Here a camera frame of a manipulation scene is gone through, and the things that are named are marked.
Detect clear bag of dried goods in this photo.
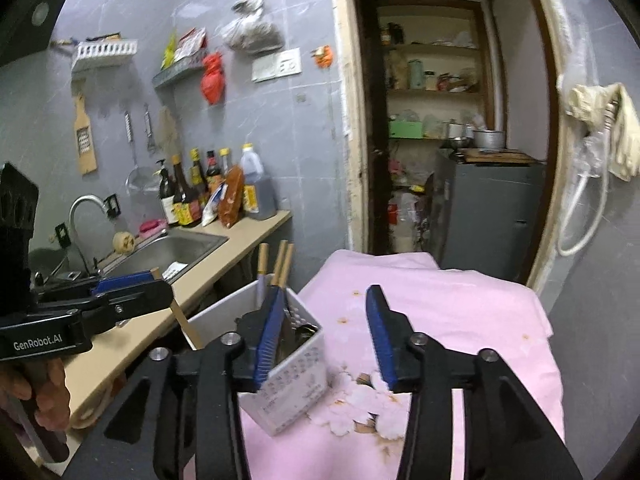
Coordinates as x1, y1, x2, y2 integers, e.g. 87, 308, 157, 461
220, 0, 286, 56

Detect white hose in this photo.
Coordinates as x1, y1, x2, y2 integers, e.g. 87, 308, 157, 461
556, 160, 611, 257

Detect wooden shelf unit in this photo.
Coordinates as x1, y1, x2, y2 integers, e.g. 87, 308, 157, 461
375, 0, 488, 141

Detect dark wooden door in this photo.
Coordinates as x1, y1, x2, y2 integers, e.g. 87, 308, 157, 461
354, 0, 393, 256

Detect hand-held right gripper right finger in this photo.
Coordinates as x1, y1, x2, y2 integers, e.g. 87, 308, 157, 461
365, 284, 583, 480

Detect pink floral tablecloth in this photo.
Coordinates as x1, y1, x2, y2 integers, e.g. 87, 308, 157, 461
182, 250, 566, 480

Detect metal skimmer ladle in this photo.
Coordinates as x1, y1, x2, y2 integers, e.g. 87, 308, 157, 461
123, 111, 161, 193

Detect red and white packet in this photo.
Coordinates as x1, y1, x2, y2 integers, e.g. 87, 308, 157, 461
175, 27, 207, 61

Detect yellow packet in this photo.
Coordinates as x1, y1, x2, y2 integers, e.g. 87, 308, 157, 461
161, 30, 178, 68

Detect wooden grater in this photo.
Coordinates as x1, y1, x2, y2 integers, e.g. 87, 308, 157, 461
72, 94, 98, 176

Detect white plastic utensil basket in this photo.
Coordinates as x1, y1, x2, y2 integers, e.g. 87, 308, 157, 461
187, 274, 328, 437

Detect dark pump bottle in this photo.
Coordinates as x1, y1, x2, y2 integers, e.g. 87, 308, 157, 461
159, 159, 180, 226

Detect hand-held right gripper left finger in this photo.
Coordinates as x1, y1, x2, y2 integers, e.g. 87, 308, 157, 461
65, 284, 288, 480

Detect red plastic bag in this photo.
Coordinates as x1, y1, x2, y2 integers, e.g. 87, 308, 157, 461
201, 52, 226, 106

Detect large oil jug yellow cap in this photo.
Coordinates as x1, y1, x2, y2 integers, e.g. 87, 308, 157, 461
239, 144, 277, 221

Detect white wall switch panel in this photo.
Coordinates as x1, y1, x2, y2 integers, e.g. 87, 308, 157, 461
251, 47, 302, 83

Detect grey wall shelf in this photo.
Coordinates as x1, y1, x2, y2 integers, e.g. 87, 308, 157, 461
152, 57, 208, 88

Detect grey cabinet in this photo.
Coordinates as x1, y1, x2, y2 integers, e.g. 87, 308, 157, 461
430, 152, 546, 281

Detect sauce bottle yellow cap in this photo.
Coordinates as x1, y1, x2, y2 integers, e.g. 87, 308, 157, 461
189, 148, 208, 206

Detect plastic bags pile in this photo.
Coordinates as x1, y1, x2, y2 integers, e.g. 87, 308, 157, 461
387, 187, 431, 253

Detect stainless steel sink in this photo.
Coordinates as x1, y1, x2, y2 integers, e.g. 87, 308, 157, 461
100, 227, 230, 286

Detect brown snack packet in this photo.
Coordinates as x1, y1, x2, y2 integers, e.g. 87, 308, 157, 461
217, 165, 246, 228

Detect small metal pot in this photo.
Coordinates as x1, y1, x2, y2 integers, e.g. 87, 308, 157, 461
445, 121, 473, 151

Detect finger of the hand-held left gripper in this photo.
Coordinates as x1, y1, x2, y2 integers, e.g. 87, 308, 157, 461
37, 270, 156, 309
81, 279, 174, 339

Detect white wall rack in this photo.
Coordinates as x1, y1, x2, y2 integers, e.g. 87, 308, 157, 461
70, 39, 138, 73

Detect dark sauce bottle red cap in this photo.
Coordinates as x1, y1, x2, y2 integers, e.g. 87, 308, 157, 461
205, 150, 224, 191

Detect green box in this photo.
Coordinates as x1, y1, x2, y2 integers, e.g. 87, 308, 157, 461
389, 120, 423, 139

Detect tan hanging board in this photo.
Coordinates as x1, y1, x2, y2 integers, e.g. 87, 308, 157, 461
157, 106, 181, 158

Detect person's left hand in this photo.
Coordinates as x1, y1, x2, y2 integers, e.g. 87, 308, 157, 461
0, 358, 72, 428

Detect cream hanging cloth gloves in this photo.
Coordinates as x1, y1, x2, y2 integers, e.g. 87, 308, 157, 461
562, 82, 640, 181

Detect long wooden utensil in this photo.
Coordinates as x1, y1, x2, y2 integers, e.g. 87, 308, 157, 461
150, 267, 205, 350

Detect brown sauce bottle yellow label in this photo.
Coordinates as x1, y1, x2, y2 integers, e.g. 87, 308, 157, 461
171, 154, 201, 227

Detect cream door frame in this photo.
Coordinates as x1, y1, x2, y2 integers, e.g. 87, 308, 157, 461
327, 0, 566, 286

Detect black range hood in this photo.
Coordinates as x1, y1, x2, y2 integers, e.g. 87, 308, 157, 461
0, 0, 83, 68

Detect hanging metal peeler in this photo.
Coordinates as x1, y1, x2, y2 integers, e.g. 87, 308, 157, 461
143, 104, 157, 153

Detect wooden cutting board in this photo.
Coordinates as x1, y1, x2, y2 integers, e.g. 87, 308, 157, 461
452, 149, 533, 163

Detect chrome faucet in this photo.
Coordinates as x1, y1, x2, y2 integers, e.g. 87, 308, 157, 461
68, 194, 113, 273

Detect white and blue packet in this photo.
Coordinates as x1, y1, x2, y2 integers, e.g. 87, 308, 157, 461
201, 182, 228, 225

